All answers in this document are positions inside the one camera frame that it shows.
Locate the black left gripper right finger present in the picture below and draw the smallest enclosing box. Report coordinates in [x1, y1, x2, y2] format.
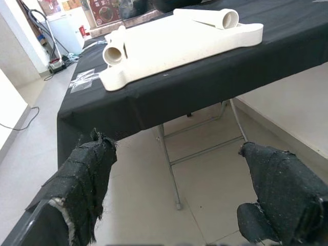
[237, 142, 328, 246]

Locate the black wok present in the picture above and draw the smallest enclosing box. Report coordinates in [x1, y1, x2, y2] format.
[150, 0, 206, 13]

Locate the black bag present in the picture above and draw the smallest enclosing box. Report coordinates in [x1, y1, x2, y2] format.
[119, 0, 157, 23]

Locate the grey folding table frame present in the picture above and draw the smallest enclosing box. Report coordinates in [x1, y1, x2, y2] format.
[151, 98, 248, 211]

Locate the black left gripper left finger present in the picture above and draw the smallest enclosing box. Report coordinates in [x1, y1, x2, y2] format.
[0, 128, 118, 246]

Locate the black floor cable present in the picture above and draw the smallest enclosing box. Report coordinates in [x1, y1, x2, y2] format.
[0, 106, 40, 132]

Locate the white plastic table leg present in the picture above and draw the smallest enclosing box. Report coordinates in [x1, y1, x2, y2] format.
[102, 38, 128, 68]
[189, 8, 240, 31]
[104, 25, 127, 47]

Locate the black tablecloth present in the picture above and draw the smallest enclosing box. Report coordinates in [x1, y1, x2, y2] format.
[56, 0, 328, 167]

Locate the upright vacuum cleaner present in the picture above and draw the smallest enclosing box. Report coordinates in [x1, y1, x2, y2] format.
[28, 9, 68, 74]

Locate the storage box with red poster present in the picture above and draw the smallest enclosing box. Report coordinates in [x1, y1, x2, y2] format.
[88, 0, 122, 28]

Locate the red carton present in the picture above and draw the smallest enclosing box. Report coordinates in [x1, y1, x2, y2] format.
[37, 0, 64, 16]

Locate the white appliance cabinet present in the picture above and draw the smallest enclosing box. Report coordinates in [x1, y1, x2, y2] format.
[46, 12, 87, 54]

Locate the white plastic children table top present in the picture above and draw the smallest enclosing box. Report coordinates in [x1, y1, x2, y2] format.
[98, 7, 264, 92]

